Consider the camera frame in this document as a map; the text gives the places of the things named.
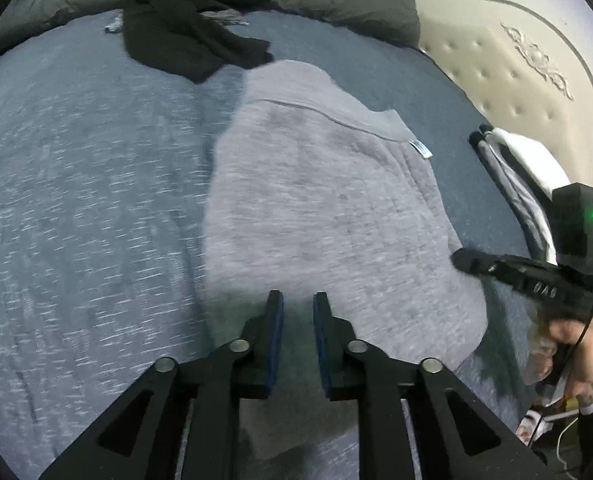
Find folded white and grey clothes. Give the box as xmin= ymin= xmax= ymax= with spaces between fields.
xmin=468 ymin=129 xmax=560 ymax=262

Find grey knit sweater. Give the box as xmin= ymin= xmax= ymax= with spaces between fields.
xmin=201 ymin=58 xmax=488 ymax=462

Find white-grey folded garment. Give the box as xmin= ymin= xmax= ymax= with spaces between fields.
xmin=475 ymin=139 xmax=558 ymax=262

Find cream tufted headboard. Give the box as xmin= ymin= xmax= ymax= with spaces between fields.
xmin=408 ymin=0 xmax=593 ymax=202

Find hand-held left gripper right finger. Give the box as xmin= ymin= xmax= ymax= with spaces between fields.
xmin=311 ymin=291 xmax=553 ymax=480

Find white folded garment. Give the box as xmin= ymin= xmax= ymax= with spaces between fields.
xmin=491 ymin=127 xmax=573 ymax=199

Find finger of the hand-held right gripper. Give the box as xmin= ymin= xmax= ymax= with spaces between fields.
xmin=449 ymin=247 xmax=508 ymax=279

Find black garment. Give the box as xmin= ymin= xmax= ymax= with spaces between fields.
xmin=121 ymin=0 xmax=275 ymax=85

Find person's right hand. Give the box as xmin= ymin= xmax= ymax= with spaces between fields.
xmin=523 ymin=317 xmax=593 ymax=417

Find small grey garment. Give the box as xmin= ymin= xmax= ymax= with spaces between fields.
xmin=198 ymin=7 xmax=250 ymax=29

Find white cable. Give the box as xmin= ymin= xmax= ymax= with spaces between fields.
xmin=515 ymin=404 xmax=583 ymax=462

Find black cable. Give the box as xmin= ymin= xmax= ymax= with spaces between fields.
xmin=525 ymin=309 xmax=593 ymax=447

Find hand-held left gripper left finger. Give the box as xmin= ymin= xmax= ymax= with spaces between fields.
xmin=39 ymin=289 xmax=286 ymax=480

